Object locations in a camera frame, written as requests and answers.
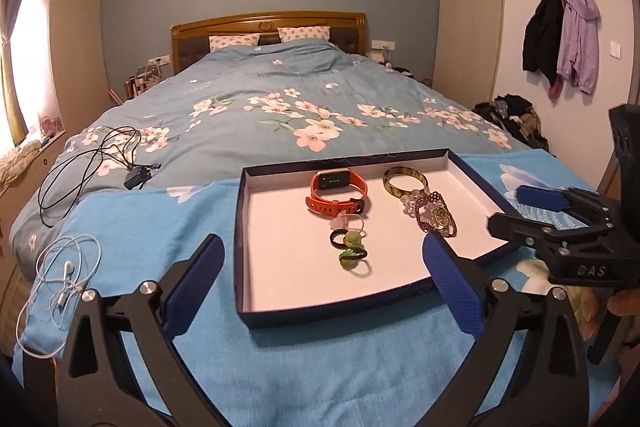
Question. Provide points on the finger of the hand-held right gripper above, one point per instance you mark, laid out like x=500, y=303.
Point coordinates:
x=520, y=229
x=537, y=197

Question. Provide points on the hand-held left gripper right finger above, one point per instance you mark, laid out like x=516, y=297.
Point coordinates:
x=452, y=287

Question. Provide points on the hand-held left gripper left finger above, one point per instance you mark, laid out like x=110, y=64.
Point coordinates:
x=192, y=287

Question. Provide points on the dark blue tray box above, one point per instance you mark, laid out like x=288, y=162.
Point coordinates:
x=300, y=272

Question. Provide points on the person's right forearm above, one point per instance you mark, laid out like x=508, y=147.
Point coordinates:
x=631, y=377

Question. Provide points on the person's right hand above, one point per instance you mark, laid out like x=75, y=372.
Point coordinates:
x=625, y=304

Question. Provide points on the pile of dark clothes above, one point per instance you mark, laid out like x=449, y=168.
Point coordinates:
x=515, y=117

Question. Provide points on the tortoiseshell bangle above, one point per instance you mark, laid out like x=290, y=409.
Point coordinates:
x=392, y=189

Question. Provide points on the orange smart band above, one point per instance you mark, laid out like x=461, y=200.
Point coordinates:
x=337, y=202

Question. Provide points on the light blue blanket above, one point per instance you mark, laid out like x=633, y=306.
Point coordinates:
x=310, y=372

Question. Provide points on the black jacket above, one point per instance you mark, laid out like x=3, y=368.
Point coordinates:
x=542, y=42

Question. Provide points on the purple jacket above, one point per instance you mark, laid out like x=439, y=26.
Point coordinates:
x=577, y=42

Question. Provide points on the bedside table clutter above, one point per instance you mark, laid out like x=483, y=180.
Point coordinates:
x=145, y=79

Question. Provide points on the floral blue duvet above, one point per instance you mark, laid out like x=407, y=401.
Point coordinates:
x=260, y=82

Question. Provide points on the pink floral decoration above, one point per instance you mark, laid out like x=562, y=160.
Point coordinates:
x=50, y=124

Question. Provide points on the wooden bed headboard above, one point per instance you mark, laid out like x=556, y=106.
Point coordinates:
x=192, y=42

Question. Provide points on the patterned white pillow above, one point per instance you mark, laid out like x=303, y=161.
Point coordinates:
x=232, y=42
x=302, y=33

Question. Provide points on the window curtain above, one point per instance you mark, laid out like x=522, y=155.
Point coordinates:
x=12, y=72

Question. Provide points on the white wall switch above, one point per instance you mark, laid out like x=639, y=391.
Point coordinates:
x=616, y=50

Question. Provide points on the white wall outlet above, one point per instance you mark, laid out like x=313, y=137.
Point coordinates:
x=383, y=44

